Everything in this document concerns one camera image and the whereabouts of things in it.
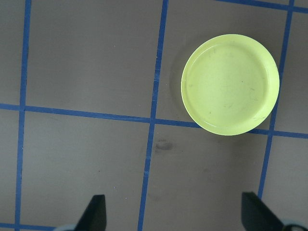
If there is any yellow round plate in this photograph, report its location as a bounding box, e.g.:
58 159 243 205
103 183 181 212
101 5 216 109
180 34 280 136

